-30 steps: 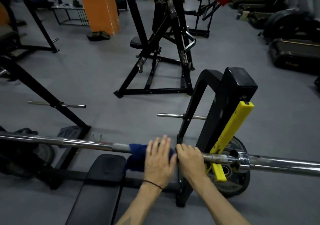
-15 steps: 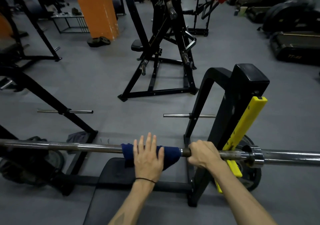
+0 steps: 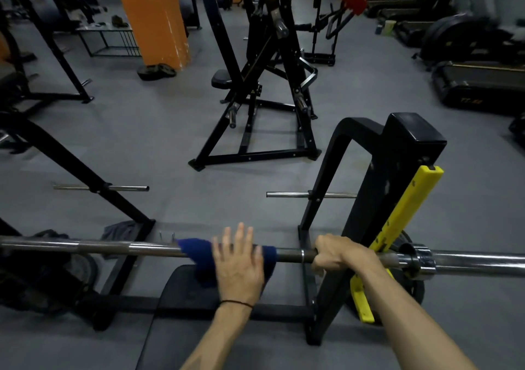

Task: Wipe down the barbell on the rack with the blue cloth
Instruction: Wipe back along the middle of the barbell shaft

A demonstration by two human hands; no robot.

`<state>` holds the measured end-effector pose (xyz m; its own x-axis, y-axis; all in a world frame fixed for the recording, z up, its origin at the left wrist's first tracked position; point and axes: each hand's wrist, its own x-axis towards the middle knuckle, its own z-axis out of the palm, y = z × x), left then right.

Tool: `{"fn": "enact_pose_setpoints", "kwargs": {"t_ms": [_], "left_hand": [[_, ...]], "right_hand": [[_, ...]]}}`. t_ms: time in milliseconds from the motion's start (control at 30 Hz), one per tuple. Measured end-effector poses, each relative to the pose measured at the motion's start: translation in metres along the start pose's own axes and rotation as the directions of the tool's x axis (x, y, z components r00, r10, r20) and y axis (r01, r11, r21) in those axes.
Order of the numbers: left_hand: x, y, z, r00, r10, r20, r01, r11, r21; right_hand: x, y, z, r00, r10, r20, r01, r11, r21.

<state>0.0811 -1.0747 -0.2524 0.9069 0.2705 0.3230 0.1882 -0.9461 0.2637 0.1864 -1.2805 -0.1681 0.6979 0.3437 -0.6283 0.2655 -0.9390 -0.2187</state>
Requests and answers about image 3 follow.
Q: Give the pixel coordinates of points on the person's left hand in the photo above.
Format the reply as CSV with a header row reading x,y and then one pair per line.
x,y
238,271

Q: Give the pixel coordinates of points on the person's right hand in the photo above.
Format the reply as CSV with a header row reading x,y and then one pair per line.
x,y
336,255

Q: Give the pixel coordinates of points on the blue cleaning cloth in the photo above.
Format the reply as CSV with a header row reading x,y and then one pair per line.
x,y
195,255

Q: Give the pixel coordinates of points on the steel barbell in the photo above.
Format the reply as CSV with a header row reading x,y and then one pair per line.
x,y
102,247

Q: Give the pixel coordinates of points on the person's right forearm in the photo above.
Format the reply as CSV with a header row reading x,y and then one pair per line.
x,y
410,320

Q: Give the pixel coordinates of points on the person's left forearm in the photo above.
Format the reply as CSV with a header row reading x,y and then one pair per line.
x,y
217,337

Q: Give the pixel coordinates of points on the large black weight plate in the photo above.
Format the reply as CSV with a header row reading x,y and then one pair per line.
x,y
404,238

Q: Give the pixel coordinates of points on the black padded bench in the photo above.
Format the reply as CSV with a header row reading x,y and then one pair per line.
x,y
180,320

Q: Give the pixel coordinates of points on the metal spring collar clip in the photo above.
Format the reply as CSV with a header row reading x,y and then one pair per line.
x,y
168,237

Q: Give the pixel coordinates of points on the black weight plate white lettering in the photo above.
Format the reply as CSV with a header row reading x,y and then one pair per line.
x,y
24,283
414,291

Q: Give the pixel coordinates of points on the yellow bar hook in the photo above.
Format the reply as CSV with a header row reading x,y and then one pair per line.
x,y
414,193

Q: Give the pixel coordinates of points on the grey cloth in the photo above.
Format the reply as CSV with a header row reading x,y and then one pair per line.
x,y
119,232

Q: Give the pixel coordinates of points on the black bench press rack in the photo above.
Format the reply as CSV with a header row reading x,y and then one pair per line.
x,y
410,135

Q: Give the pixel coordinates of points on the black grip-hole weight plate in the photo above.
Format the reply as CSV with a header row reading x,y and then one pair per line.
x,y
88,267

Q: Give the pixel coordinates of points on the black and red lever machine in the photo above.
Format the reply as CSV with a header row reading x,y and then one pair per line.
x,y
254,74

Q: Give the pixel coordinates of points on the small black weight plate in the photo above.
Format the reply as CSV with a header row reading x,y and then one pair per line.
x,y
148,73
167,70

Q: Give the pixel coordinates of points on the small blue bottle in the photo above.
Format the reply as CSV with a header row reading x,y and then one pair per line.
x,y
378,29

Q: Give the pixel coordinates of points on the pale bucket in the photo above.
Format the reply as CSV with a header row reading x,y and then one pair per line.
x,y
389,27

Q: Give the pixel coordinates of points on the black elliptical trainer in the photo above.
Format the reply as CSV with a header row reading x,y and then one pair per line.
x,y
459,37

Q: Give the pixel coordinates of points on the wide orange pillar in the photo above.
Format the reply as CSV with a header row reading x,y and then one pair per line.
x,y
151,16

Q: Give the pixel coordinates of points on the black squat rack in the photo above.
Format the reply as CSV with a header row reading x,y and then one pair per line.
x,y
61,62

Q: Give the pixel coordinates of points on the black incline bench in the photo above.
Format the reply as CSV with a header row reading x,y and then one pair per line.
x,y
12,90

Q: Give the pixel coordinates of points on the black plate-loaded machine frame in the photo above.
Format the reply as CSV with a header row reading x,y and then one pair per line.
x,y
324,58

